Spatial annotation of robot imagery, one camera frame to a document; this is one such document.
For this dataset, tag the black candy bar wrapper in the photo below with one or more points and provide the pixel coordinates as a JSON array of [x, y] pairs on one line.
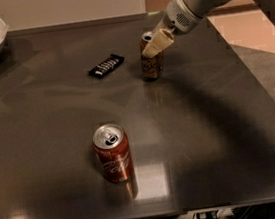
[[107, 66]]

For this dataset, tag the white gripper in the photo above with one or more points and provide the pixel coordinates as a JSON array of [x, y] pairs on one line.
[[176, 18]]

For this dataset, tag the red cola can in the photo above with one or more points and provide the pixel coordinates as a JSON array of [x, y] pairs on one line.
[[111, 145]]

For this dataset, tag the orange soda can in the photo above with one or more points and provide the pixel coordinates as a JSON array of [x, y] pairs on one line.
[[151, 68]]

